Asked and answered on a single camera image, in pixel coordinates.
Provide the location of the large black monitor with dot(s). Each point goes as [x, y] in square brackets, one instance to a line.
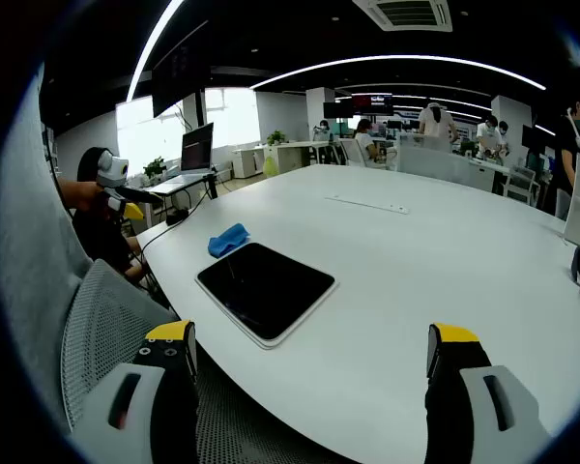
[179, 67]

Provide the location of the green potted plant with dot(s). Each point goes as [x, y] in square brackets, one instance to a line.
[154, 167]
[275, 137]

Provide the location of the black tablet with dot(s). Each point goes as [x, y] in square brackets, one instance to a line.
[266, 287]

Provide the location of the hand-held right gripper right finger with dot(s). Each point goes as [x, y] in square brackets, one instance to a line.
[493, 411]

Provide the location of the straight ceiling light strip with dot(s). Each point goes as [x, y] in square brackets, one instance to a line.
[147, 53]

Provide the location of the blue cleaning cloth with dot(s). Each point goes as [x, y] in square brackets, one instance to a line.
[227, 240]

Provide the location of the open silver laptop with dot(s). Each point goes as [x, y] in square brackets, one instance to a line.
[193, 154]

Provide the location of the white office chair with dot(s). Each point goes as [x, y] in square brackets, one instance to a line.
[519, 186]

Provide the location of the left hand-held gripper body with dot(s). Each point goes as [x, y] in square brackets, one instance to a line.
[110, 169]

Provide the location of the curved ceiling light strip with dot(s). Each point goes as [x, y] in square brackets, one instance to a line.
[396, 58]

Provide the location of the ceiling air vent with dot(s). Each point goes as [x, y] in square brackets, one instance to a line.
[406, 13]

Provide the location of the white desk partition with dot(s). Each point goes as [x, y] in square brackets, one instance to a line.
[440, 164]

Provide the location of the grey mesh chair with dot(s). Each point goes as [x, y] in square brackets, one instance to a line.
[106, 314]

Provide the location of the black-legged laptop table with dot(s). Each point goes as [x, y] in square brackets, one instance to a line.
[212, 186]

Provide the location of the hanging red display screen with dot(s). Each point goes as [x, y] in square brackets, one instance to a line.
[372, 104]

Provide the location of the black power adapter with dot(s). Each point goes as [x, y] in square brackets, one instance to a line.
[176, 216]

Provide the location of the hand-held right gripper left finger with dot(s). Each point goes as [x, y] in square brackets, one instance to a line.
[125, 411]

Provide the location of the person's grey shirt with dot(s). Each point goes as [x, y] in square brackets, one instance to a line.
[34, 232]

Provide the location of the white low cabinet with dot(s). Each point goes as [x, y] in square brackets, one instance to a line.
[280, 157]

